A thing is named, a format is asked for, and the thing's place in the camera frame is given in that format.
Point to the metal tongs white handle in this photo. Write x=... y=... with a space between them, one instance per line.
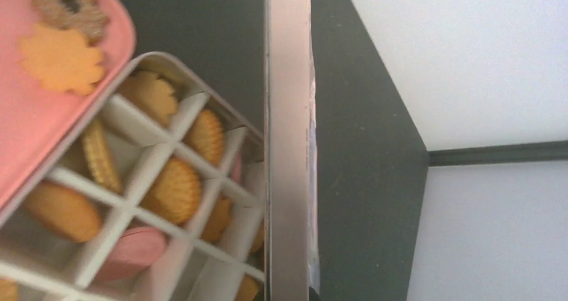
x=292 y=256

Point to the beige compartment box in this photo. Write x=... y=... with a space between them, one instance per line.
x=163 y=150

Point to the pink cookie tray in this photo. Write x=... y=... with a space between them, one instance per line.
x=34 y=120

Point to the pink round cookie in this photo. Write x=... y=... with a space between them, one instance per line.
x=135 y=250

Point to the chocolate ring cookie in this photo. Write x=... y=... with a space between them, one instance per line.
x=84 y=15

